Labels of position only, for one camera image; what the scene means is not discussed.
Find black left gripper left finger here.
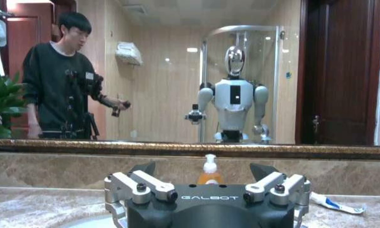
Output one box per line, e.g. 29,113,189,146
103,161,179,226

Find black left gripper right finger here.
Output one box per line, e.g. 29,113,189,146
244,162,312,225

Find white sink basin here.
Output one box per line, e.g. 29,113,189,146
61,209,128,228

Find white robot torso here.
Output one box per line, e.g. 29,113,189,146
213,77,255,143

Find white blue toothpaste tube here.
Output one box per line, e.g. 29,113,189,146
308,191,368,215

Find orange soap pump bottle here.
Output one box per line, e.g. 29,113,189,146
196,153,223,186

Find chrome robot head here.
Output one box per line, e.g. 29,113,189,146
224,45,245,78

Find folded white towels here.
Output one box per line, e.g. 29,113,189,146
115,41,144,67

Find black teleoperation harness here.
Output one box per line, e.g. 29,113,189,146
60,68,121,140

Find person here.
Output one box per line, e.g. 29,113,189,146
21,11,132,140

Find dark wooden door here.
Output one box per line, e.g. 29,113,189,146
299,0,380,146

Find green leafy plant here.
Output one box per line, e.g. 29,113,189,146
0,71,29,139

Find gold framed wall mirror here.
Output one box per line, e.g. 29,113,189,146
0,0,380,161

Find metal door handle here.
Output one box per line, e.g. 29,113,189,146
311,114,321,134

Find glass shower enclosure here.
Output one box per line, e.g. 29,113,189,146
200,25,297,144

